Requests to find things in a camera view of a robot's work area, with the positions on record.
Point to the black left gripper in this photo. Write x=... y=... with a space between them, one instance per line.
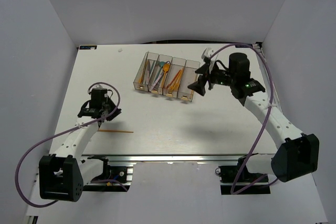
x=118 y=110

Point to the orange pink knife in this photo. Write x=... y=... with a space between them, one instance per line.
x=157 y=81

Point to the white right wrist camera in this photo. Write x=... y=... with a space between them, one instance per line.
x=207 y=53

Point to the pink handled metal knife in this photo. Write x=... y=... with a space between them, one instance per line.
x=147 y=72

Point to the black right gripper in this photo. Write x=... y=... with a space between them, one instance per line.
x=198 y=86

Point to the black label left corner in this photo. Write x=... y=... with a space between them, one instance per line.
x=88 y=47

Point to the orange chopstick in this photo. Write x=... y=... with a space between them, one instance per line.
x=115 y=131

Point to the orange plastic knife top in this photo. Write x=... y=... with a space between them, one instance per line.
x=141 y=77

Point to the clear four-compartment organizer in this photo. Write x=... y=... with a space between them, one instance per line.
x=189 y=76

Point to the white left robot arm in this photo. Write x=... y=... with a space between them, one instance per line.
x=65 y=172

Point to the teal plastic spoon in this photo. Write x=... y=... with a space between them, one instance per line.
x=158 y=70

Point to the red-orange plastic fork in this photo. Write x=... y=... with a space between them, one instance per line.
x=173 y=80

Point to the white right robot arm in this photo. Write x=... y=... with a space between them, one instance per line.
x=297 y=153

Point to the orange plastic spoon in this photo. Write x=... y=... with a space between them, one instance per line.
x=166 y=68

